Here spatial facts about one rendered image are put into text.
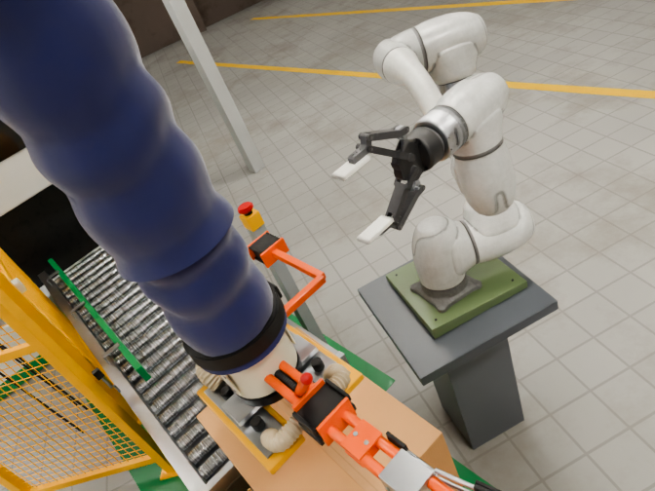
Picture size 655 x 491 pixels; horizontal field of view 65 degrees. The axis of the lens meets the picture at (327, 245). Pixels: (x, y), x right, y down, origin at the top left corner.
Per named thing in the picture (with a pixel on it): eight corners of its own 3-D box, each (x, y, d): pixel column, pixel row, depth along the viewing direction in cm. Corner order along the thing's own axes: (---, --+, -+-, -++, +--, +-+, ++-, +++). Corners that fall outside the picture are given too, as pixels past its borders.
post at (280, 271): (319, 358, 277) (238, 215, 219) (327, 350, 279) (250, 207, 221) (327, 364, 272) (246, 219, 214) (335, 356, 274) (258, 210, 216)
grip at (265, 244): (251, 259, 151) (245, 247, 149) (273, 242, 155) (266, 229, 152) (267, 268, 145) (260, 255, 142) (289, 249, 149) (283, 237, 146)
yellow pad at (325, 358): (254, 346, 139) (247, 334, 136) (281, 321, 142) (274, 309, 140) (335, 410, 114) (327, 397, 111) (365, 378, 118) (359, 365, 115)
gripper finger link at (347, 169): (372, 157, 84) (371, 153, 83) (344, 181, 81) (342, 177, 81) (361, 155, 86) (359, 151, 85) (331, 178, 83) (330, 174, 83)
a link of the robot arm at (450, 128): (472, 150, 96) (452, 168, 93) (433, 144, 102) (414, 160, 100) (463, 106, 90) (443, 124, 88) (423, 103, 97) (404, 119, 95)
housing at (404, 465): (383, 489, 87) (375, 476, 84) (408, 458, 89) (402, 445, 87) (414, 516, 82) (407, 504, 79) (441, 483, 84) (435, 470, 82)
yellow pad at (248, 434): (199, 396, 131) (189, 385, 129) (228, 369, 135) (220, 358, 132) (273, 476, 107) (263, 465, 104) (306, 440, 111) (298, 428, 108)
